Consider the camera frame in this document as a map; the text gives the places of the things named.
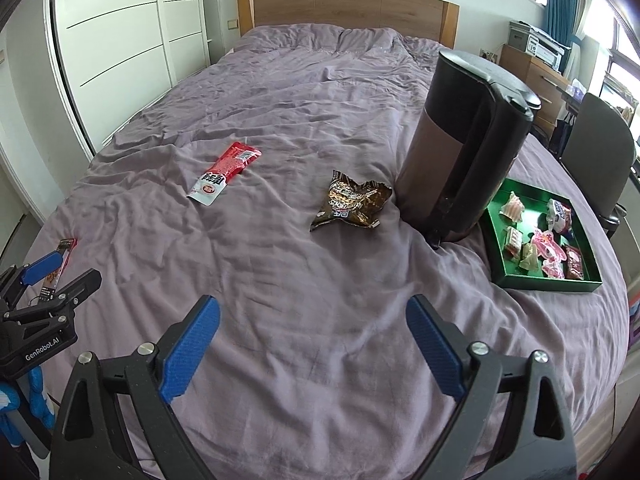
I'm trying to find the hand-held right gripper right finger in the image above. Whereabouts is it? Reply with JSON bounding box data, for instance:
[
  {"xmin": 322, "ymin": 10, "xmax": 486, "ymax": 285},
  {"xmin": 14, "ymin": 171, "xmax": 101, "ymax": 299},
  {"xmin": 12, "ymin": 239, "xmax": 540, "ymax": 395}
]
[{"xmin": 406, "ymin": 294, "xmax": 581, "ymax": 480}]

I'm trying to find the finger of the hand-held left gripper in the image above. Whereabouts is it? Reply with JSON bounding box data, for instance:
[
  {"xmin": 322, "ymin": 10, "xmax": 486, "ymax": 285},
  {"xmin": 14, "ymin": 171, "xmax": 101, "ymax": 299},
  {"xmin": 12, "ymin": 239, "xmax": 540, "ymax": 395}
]
[
  {"xmin": 0, "ymin": 252, "xmax": 66, "ymax": 311},
  {"xmin": 2, "ymin": 268, "xmax": 103, "ymax": 322}
]

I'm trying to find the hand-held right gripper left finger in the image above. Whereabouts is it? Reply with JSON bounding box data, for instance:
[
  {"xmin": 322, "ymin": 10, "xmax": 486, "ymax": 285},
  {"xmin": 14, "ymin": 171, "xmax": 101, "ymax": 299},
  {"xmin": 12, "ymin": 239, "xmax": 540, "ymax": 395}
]
[{"xmin": 49, "ymin": 294, "xmax": 222, "ymax": 480}]

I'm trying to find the small red candy packet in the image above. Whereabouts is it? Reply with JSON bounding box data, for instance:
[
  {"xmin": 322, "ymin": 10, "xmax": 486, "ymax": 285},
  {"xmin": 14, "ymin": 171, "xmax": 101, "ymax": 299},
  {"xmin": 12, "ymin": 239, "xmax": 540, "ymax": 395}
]
[{"xmin": 501, "ymin": 226, "xmax": 523, "ymax": 260}]

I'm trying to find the pink cartoon snack packet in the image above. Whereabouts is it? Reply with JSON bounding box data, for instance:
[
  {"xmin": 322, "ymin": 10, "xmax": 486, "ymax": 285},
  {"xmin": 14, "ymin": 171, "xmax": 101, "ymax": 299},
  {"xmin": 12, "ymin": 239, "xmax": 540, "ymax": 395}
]
[{"xmin": 531, "ymin": 227, "xmax": 568, "ymax": 279}]

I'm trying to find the pink striped snack packet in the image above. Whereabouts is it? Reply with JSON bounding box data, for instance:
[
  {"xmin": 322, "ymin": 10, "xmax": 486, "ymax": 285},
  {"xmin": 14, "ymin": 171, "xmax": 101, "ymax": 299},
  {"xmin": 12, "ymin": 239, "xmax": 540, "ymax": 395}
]
[{"xmin": 501, "ymin": 191, "xmax": 526, "ymax": 223}]

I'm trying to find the red noodle snack packet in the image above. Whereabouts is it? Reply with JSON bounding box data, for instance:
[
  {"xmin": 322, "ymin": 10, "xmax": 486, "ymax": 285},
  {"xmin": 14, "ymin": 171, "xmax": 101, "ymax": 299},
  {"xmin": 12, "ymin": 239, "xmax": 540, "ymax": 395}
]
[{"xmin": 562, "ymin": 245, "xmax": 587, "ymax": 281}]

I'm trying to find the brown snack packet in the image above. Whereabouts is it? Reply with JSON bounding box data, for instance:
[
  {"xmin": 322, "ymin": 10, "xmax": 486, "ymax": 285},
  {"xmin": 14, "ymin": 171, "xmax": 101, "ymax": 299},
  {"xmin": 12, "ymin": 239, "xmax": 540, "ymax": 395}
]
[{"xmin": 309, "ymin": 170, "xmax": 393, "ymax": 232}]

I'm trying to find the red and white snack packet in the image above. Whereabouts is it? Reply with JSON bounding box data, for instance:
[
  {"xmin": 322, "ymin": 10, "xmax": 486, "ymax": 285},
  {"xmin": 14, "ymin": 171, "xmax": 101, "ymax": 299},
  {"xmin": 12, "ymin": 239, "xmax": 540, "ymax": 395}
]
[{"xmin": 186, "ymin": 141, "xmax": 262, "ymax": 206}]

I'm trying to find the green tray box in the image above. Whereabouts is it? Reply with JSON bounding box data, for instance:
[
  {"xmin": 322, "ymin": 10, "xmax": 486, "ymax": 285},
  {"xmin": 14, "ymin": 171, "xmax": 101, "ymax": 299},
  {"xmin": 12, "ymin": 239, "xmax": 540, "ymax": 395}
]
[{"xmin": 480, "ymin": 177, "xmax": 604, "ymax": 293}]

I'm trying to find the white and blue snack packet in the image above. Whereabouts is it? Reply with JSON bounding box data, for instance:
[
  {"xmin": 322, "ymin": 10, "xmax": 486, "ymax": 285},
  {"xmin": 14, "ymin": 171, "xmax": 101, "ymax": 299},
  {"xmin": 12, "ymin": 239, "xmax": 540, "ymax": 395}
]
[{"xmin": 545, "ymin": 198, "xmax": 576, "ymax": 236}]

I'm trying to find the red packet at bed edge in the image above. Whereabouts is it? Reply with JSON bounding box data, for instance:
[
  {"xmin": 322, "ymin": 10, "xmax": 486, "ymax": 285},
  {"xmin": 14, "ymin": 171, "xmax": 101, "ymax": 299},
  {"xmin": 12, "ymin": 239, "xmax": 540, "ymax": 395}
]
[{"xmin": 39, "ymin": 238, "xmax": 78, "ymax": 303}]

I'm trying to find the blue fabric item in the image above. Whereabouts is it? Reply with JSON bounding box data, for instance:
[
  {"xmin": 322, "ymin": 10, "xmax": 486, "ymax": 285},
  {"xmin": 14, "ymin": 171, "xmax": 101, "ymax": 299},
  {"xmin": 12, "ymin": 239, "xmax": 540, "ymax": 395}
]
[{"xmin": 0, "ymin": 366, "xmax": 53, "ymax": 448}]

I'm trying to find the black and brown trash can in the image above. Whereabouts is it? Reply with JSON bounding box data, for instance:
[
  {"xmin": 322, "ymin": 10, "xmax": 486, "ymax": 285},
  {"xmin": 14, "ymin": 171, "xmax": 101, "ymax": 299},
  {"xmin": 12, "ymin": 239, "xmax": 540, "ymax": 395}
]
[{"xmin": 395, "ymin": 48, "xmax": 542, "ymax": 251}]

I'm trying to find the white wardrobe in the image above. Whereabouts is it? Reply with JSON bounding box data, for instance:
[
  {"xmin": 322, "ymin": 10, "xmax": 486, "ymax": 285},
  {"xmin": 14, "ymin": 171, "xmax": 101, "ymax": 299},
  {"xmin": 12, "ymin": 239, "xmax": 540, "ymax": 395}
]
[{"xmin": 50, "ymin": 0, "xmax": 211, "ymax": 161}]

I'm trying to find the grey office chair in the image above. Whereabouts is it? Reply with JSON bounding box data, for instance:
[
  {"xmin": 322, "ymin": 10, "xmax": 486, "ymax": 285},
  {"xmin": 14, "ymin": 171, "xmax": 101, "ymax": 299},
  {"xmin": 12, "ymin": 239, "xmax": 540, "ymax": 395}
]
[{"xmin": 559, "ymin": 92, "xmax": 637, "ymax": 241}]

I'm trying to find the purple bed blanket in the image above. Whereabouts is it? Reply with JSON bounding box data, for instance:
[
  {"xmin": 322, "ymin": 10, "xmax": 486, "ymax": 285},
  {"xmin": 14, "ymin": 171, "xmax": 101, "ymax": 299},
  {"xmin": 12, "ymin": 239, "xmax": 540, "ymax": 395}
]
[{"xmin": 22, "ymin": 24, "xmax": 631, "ymax": 480}]

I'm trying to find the wooden dresser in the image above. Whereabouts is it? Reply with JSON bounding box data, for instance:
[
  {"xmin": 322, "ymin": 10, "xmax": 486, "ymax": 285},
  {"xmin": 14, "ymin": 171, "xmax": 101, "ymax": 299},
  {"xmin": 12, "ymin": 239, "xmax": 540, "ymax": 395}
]
[{"xmin": 500, "ymin": 44, "xmax": 571, "ymax": 136}]

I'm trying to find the grey printer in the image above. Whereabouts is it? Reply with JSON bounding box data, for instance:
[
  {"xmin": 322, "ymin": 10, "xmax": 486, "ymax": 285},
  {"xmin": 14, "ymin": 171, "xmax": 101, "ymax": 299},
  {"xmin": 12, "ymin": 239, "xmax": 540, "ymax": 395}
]
[{"xmin": 508, "ymin": 21, "xmax": 572, "ymax": 72}]

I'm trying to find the wooden headboard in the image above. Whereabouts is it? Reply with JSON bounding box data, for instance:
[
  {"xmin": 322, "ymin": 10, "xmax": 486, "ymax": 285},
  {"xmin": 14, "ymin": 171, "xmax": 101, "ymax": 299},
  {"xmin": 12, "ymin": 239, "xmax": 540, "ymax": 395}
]
[{"xmin": 236, "ymin": 0, "xmax": 460, "ymax": 51}]

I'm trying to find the teal curtain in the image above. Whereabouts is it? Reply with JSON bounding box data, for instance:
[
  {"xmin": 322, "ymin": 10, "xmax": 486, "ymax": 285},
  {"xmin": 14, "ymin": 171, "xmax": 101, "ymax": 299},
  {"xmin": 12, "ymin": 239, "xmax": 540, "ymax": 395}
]
[{"xmin": 542, "ymin": 0, "xmax": 583, "ymax": 73}]

